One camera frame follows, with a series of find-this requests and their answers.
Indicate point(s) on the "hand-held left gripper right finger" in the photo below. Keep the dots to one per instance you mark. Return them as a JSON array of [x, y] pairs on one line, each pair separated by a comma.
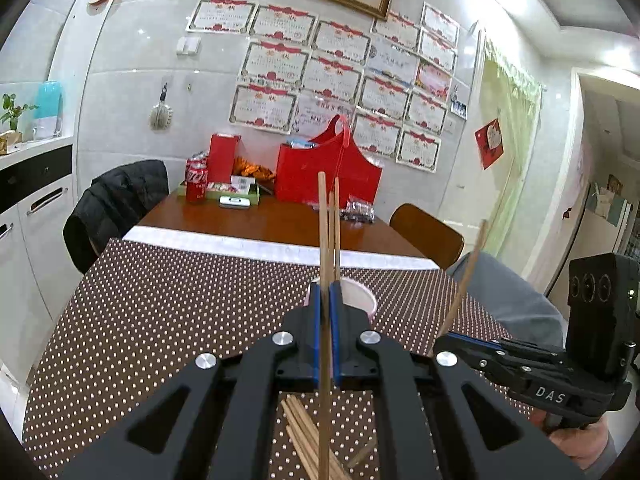
[[336, 340]]

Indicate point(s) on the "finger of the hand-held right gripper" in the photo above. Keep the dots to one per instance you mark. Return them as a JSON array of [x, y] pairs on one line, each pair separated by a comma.
[[470, 355], [480, 339]]

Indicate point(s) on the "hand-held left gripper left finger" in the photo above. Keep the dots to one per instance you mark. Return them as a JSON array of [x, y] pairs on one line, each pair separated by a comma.
[[315, 340]]

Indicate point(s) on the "pink cup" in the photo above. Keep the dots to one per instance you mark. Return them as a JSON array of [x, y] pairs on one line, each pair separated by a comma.
[[362, 300]]

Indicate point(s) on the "slim bamboo chopstick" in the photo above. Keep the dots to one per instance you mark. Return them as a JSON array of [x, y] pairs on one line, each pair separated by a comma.
[[325, 230], [336, 230], [465, 280]]

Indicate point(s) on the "pile of wooden chopsticks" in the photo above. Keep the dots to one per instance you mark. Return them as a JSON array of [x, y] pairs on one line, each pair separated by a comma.
[[300, 425]]

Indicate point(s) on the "person's right hand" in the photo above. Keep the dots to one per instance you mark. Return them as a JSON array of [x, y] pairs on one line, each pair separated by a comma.
[[575, 442]]

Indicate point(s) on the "grey cloth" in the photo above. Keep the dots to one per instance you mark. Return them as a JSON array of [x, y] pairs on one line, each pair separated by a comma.
[[505, 300]]

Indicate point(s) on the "brown wooden chair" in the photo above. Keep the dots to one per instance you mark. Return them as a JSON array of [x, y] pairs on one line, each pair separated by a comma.
[[425, 235]]

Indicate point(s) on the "dark snack packets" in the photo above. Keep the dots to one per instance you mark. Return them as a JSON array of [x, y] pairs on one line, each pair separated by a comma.
[[360, 210]]

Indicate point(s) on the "brown polka dot tablecloth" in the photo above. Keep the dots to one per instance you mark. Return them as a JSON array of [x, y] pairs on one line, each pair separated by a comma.
[[175, 320]]

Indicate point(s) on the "white table cover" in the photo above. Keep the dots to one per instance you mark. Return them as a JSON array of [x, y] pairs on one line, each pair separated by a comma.
[[210, 245]]

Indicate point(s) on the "green tray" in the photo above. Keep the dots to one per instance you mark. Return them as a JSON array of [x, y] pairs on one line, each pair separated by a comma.
[[250, 194]]

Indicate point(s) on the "red gift box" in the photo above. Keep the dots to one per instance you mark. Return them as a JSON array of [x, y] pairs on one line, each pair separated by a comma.
[[300, 175]]

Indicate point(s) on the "red gift bag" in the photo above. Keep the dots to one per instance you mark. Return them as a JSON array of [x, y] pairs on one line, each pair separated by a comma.
[[360, 170]]

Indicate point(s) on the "orange snack bag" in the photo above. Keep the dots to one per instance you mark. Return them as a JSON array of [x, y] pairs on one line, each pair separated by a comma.
[[255, 167]]

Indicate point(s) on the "red cola can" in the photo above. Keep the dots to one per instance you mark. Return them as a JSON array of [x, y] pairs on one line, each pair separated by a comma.
[[196, 185], [196, 161]]

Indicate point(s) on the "pale green curtain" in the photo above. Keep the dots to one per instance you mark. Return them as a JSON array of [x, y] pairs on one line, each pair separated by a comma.
[[510, 135]]

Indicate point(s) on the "tall red box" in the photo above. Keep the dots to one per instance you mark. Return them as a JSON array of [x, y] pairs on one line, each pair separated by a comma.
[[224, 157]]

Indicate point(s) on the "small photo strip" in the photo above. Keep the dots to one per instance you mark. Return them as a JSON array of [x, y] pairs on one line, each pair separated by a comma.
[[459, 105]]

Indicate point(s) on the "black jacket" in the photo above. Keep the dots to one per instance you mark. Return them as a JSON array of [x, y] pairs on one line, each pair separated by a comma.
[[115, 200]]

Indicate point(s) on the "white and black cabinet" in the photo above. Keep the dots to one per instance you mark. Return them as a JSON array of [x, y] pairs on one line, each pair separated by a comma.
[[35, 220]]

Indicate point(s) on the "teal and white container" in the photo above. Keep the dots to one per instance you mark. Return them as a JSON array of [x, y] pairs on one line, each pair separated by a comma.
[[49, 110]]

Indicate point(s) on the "green potted plant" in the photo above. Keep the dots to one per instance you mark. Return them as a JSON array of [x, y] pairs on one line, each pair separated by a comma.
[[12, 112]]

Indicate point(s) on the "red heart wall decoration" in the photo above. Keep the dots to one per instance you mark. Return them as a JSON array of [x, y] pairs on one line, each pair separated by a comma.
[[491, 144]]

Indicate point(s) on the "hanging grey wall ornament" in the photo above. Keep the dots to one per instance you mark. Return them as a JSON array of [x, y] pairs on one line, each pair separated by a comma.
[[161, 115]]

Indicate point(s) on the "wall of framed certificates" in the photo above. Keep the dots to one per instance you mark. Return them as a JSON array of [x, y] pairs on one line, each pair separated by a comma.
[[280, 60]]

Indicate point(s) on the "white light switch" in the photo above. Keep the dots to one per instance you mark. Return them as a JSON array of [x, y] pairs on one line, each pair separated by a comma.
[[188, 46]]

